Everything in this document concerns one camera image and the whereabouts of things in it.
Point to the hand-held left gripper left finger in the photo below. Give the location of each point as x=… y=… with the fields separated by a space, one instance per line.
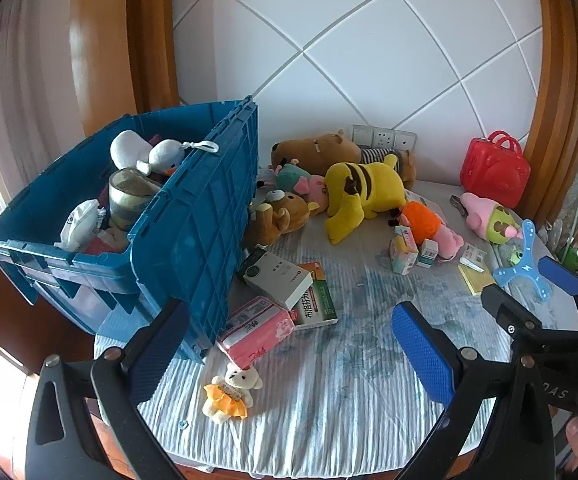
x=161 y=345

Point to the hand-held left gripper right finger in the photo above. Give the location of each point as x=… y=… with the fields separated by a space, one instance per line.
x=421 y=355

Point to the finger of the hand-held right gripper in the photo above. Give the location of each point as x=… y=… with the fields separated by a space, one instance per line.
x=561 y=275
x=509 y=310

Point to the blue boomerang toy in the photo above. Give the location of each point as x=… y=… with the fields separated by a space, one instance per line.
x=521 y=265

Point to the green and orange medicine box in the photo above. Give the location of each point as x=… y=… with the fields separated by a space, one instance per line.
x=319 y=305

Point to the blue plastic storage crate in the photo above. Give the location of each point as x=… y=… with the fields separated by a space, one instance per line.
x=199 y=230

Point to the yellow plush brown stripes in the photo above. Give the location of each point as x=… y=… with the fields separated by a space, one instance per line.
x=364 y=185

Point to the small green toy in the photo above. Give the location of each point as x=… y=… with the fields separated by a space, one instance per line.
x=571 y=257

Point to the yellow sticky notepad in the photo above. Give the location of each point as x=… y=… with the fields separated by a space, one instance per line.
x=476 y=280

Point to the green one-eyed monster toy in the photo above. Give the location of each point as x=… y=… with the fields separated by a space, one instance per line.
x=516 y=256

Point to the flat white medicine box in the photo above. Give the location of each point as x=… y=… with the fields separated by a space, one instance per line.
x=474 y=254

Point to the small teddy bear orange dress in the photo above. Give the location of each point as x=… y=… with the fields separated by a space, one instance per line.
x=234 y=385

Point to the pink tissue pack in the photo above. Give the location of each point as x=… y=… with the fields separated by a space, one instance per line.
x=254 y=330

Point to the small white green medicine box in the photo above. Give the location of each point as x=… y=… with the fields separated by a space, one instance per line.
x=428 y=252

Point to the pink and green plush toy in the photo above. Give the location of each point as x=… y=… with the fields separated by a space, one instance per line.
x=479 y=207

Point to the small pastel tissue pack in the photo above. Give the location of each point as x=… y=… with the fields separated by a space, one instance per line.
x=403 y=250

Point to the metal nail clipper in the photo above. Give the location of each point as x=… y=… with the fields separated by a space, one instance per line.
x=456 y=202

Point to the red toy suitcase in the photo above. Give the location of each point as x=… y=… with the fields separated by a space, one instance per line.
x=494 y=170

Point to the pink pig plush orange shirt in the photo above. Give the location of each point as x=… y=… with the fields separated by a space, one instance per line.
x=421 y=220

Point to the white paper leaflet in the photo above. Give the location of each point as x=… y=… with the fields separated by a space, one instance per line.
x=429 y=205

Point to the white cardboard box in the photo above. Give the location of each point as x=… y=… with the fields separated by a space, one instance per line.
x=279 y=275

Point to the white wet wipes pack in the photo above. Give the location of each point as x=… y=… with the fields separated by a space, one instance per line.
x=79 y=225

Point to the brown bear plush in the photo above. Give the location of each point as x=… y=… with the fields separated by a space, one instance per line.
x=279 y=210

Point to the white duck plush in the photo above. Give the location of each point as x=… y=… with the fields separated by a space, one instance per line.
x=164 y=155

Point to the maroon pouch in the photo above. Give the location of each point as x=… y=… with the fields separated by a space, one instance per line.
x=155 y=138

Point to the pink pig plush green hat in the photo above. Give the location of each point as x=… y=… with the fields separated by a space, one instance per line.
x=291 y=175

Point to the white five-hole power socket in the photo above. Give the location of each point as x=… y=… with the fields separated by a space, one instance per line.
x=384 y=136

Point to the brown capybara plush striped shirt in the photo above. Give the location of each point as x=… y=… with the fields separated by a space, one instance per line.
x=314 y=152

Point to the white curtain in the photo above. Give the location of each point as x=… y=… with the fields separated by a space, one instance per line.
x=29 y=85

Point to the wooden wall trim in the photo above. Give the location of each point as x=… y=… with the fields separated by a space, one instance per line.
x=554 y=85
x=119 y=35

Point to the white single-port wall socket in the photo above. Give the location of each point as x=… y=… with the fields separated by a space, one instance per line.
x=405 y=139

